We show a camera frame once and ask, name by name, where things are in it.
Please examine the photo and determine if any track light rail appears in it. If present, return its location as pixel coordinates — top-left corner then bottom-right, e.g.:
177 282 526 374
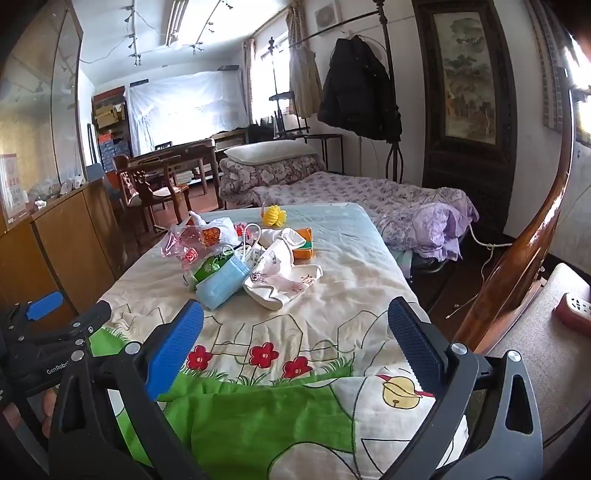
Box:
124 0 143 66
191 0 234 55

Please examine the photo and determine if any glass display case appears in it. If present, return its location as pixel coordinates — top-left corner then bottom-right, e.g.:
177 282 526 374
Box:
0 0 87 223

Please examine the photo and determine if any shelf with boxes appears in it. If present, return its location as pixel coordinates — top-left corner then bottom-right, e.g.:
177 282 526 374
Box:
91 85 133 172

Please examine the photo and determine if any curved wooden rail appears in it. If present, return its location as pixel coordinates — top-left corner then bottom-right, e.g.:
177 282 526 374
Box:
454 83 579 357

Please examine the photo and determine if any white pillow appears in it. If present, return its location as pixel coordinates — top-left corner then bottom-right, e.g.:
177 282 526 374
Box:
223 139 320 165

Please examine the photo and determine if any person's left hand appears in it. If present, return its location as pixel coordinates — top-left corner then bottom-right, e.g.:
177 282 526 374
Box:
0 390 58 444

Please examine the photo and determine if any white crumpled tissue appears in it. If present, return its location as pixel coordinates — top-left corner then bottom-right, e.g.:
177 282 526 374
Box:
261 227 305 251

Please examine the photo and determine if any white printed cloth pouch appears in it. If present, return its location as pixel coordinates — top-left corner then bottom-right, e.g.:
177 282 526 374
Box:
243 240 325 311

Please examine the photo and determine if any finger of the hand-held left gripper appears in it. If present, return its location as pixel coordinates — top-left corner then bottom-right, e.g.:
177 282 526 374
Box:
58 300 112 344
0 291 64 334

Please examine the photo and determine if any white power cord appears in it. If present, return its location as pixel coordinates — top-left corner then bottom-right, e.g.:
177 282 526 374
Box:
444 225 509 320

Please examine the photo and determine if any green packet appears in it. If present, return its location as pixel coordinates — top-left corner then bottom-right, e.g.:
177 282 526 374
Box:
191 256 228 284

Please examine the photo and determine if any wooden table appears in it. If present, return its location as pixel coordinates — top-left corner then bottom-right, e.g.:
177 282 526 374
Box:
124 140 221 195

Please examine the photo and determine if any blue face mask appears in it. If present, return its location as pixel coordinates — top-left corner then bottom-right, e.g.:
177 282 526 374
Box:
196 253 253 311

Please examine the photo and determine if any yellow plastic ball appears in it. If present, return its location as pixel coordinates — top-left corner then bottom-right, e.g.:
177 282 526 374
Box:
261 203 288 228

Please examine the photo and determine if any blue chair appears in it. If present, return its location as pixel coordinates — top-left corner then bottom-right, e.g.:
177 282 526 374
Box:
85 163 122 195

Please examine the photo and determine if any red white power strip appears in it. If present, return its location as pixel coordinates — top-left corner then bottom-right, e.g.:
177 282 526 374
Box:
553 292 591 336

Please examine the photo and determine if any carved wooden chair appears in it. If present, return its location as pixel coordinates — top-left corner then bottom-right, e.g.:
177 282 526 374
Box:
113 154 193 232

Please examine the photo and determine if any brown wooden cabinet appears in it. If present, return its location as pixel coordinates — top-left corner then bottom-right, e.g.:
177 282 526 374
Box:
0 176 140 326

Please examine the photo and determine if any purple floral mattress sheet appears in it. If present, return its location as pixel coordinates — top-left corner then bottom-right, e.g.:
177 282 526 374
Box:
249 171 462 234

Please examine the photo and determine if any dark side table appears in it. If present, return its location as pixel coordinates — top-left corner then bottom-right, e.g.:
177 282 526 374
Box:
297 132 345 172

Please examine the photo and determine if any cartoon printed bed sheet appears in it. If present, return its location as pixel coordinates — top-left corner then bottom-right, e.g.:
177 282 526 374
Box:
88 202 472 480

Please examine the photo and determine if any orange box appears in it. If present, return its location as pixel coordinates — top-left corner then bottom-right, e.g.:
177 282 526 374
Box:
293 227 315 262

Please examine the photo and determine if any ceiling fluorescent lamp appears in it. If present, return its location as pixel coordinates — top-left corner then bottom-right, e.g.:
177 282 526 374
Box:
165 0 190 47

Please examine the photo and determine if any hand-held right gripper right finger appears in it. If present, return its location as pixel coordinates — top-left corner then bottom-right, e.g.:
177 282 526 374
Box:
383 296 544 480

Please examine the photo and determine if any white air conditioner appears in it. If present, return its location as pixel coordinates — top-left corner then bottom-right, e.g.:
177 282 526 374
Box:
315 1 343 29

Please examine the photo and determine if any metal coat rack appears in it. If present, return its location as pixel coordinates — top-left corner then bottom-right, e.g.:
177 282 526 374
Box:
288 0 408 184

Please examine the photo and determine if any white cable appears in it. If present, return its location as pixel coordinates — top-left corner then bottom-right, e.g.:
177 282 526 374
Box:
222 222 267 268

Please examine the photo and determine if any black metal stand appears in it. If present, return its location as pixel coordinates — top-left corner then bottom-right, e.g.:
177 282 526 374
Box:
267 37 311 140

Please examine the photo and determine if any beige hanging garment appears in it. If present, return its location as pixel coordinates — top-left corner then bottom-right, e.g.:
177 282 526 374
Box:
288 42 324 119

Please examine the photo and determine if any clear red-print plastic bag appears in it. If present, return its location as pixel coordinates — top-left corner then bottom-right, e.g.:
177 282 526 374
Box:
161 216 238 273

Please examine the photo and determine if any black jacket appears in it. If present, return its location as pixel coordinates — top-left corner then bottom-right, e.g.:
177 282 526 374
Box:
318 36 403 142

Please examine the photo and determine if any red white notice sheet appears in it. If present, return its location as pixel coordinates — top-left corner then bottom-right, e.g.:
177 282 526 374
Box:
0 151 29 223

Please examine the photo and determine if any dark framed painting panel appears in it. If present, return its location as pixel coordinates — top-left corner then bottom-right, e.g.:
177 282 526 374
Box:
410 0 521 241

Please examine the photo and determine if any white cover sheet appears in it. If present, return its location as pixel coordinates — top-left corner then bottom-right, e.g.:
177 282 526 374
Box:
124 68 249 156

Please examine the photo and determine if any beige upholstered seat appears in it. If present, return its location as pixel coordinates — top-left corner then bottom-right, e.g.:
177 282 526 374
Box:
482 262 591 464

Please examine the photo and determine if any purple blanket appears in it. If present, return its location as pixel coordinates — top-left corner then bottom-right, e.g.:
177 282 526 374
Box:
373 186 481 262

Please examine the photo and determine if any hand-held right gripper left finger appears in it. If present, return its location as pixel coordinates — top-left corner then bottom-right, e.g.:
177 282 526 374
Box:
48 299 205 480

